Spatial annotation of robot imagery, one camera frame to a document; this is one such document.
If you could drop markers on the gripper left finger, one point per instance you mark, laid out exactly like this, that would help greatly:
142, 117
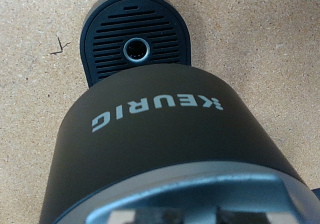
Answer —
150, 218

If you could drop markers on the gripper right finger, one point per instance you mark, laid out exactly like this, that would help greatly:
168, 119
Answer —
240, 218

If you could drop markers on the black Keurig coffee machine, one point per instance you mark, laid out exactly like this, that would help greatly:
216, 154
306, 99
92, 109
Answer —
160, 134

